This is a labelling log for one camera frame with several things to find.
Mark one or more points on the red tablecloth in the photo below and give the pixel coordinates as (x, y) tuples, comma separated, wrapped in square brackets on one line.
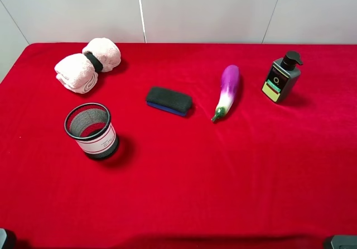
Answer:
[(267, 175)]

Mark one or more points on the black mesh pen cup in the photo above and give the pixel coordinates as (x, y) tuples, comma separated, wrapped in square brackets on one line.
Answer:
[(90, 125)]

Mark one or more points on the dark grey pump bottle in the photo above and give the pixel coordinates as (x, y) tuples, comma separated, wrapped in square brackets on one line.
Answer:
[(282, 76)]

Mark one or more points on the black blue whiteboard eraser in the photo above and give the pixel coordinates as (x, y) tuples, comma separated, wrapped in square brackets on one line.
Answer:
[(169, 101)]

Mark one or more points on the pink towel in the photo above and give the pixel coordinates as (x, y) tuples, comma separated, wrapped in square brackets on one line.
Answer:
[(79, 72)]

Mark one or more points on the purple toy eggplant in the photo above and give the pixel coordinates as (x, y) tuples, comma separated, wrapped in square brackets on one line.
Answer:
[(229, 85)]

